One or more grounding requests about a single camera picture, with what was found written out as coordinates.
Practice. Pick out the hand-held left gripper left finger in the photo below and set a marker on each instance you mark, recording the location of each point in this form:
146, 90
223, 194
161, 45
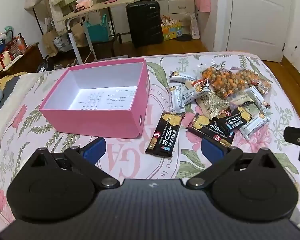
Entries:
97, 148

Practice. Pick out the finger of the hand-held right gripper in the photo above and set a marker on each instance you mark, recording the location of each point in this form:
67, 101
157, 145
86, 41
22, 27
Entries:
293, 133

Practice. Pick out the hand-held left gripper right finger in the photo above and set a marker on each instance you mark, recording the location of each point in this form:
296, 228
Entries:
212, 150

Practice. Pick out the pink cardboard box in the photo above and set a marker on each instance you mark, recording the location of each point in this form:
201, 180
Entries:
90, 122

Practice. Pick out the black cracker packet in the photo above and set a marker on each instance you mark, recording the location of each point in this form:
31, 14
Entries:
240, 117
207, 127
163, 132

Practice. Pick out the clear bag of coated nuts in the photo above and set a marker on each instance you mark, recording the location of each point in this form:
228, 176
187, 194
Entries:
252, 78
220, 80

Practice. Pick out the floral blanket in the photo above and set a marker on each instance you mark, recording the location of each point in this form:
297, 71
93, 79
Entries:
277, 120

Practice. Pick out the beige snack packet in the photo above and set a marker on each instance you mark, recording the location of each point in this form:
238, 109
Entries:
212, 103

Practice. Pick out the clear plastic snack packet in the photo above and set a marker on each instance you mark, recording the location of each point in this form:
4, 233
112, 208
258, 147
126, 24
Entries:
237, 98

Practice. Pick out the red and cream snack packet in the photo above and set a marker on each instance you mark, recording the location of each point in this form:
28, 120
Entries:
199, 83

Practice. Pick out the pair of shoes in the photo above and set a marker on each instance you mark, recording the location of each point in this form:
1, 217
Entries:
65, 65

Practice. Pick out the black floor bag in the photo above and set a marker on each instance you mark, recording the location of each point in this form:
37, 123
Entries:
45, 65

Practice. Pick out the white and blue plastic bag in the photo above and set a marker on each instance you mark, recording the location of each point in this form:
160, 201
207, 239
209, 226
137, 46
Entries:
61, 42

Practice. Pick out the yellow cloth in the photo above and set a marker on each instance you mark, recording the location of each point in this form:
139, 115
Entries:
11, 77

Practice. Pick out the dark wooden cabinet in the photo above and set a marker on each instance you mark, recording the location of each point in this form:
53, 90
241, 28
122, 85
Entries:
27, 60

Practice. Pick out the brown paper bag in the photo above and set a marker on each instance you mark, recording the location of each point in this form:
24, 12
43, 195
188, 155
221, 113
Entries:
78, 33
48, 42

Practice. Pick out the black round base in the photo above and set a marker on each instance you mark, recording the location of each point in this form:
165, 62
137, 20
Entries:
183, 38

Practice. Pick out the teal shopping bag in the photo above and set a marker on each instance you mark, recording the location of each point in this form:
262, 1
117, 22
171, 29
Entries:
97, 31

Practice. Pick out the white door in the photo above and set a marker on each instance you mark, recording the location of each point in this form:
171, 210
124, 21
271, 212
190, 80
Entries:
260, 17

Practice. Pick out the colourful paper bag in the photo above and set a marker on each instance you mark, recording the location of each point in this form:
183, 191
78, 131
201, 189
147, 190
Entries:
171, 31

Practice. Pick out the cream handbag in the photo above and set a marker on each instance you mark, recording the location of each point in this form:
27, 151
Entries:
1, 60

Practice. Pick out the red gift bag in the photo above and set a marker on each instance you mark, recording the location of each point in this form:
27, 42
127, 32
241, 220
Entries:
16, 44

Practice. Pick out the black suitcase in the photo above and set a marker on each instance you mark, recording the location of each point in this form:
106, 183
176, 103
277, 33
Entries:
143, 22

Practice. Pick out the wooden folding table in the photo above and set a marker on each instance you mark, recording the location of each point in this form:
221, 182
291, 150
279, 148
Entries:
100, 6

